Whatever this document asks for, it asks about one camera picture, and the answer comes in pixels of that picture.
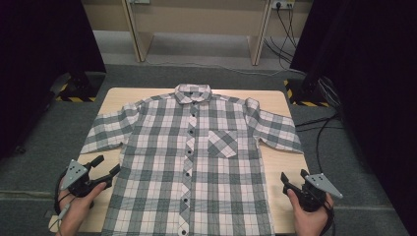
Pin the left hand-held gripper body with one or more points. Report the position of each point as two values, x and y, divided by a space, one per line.
76 178

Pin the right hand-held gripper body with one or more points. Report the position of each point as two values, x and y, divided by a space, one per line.
314 193

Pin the grey white plaid shirt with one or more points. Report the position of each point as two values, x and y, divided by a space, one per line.
196 170

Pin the person's right hand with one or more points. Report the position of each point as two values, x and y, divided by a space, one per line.
311 221

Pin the person's left hand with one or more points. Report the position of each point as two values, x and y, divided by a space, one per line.
77 209

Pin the grey tape mark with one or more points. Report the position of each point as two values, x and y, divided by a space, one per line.
49 213

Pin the black stand base striped tape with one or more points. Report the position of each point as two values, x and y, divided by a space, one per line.
82 85
305 91

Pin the black curtain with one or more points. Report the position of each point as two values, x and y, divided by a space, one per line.
377 98
39 65

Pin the white power strip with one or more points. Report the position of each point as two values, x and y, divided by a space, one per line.
282 4

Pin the beige wooden desk frame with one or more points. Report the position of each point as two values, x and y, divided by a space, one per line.
196 19

